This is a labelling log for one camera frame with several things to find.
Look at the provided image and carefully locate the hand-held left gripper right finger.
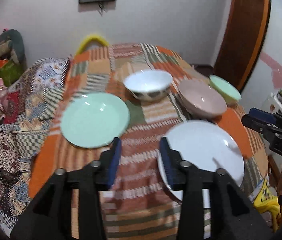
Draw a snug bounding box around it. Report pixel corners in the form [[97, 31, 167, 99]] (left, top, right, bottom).
[[159, 136, 273, 240]]

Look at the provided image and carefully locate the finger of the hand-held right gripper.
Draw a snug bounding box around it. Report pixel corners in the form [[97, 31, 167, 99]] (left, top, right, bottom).
[[241, 114, 282, 138], [250, 107, 282, 128]]

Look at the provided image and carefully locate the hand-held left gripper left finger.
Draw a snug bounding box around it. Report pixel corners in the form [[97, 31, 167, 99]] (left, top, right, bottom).
[[11, 137, 122, 240]]

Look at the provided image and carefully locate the white plate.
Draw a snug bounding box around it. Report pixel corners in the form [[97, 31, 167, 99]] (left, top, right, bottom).
[[157, 120, 245, 203]]

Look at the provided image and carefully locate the mint green bowl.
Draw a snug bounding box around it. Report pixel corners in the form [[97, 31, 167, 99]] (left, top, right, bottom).
[[209, 74, 242, 105]]

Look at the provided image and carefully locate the mint green plate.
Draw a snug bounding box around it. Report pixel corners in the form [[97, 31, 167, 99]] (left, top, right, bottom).
[[60, 92, 131, 148]]

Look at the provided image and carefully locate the pink bowl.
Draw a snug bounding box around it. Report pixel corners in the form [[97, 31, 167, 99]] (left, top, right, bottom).
[[178, 79, 228, 117]]

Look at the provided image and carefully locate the white bowl with patterned outside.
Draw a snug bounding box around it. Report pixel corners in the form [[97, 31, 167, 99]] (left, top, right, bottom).
[[123, 70, 173, 102]]

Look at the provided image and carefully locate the white cabinet with stickers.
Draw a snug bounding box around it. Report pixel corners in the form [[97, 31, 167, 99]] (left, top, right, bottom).
[[261, 90, 282, 120]]

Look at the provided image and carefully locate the orange striped patchwork blanket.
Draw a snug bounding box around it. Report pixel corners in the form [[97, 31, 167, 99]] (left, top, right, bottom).
[[28, 42, 269, 240]]

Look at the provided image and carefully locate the yellow bag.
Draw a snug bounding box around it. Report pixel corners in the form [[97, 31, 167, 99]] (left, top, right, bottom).
[[254, 180, 282, 230]]

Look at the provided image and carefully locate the blue and white patterned quilt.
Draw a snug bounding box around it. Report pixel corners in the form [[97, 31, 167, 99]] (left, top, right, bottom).
[[0, 57, 71, 218]]

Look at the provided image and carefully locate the pink bunny toy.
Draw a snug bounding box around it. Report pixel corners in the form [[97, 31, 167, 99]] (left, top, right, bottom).
[[0, 79, 9, 105]]

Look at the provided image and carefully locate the green patterned box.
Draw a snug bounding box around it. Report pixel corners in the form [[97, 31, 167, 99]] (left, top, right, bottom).
[[0, 60, 24, 93]]

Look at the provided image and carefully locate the grey stuffed toy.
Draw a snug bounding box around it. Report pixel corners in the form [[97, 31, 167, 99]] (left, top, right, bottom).
[[0, 29, 26, 65]]

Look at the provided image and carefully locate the pink wall sticker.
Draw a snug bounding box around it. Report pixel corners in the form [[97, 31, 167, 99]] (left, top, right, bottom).
[[260, 51, 282, 93]]

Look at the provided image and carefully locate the brown wooden door frame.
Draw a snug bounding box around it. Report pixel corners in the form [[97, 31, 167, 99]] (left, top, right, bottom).
[[214, 0, 272, 92]]

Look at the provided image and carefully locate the yellow ring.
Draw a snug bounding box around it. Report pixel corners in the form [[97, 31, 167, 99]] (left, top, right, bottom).
[[75, 34, 109, 55]]

